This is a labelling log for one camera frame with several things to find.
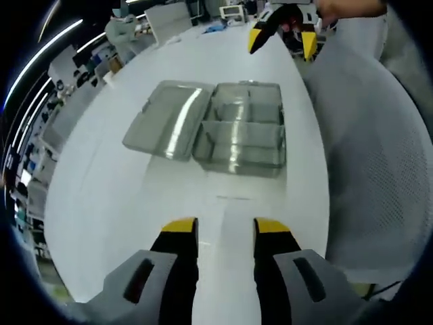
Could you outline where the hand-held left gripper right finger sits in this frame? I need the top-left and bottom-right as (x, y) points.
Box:
(252, 217), (367, 325)

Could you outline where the black floor cable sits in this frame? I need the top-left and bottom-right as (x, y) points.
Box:
(365, 280), (404, 303)

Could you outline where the long clear plastic divider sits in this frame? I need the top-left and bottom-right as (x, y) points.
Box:
(246, 87), (255, 123)

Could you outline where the transparent grey guide fixture box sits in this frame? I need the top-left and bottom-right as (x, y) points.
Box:
(121, 79), (288, 179)

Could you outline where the white desk partition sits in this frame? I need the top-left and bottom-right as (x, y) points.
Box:
(144, 5), (192, 44)

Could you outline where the person's right hand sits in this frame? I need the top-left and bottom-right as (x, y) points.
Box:
(316, 0), (388, 30)

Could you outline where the grey mesh chair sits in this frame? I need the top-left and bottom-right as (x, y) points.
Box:
(302, 16), (433, 282)

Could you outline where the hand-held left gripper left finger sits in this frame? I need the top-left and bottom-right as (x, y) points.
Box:
(85, 217), (200, 325)

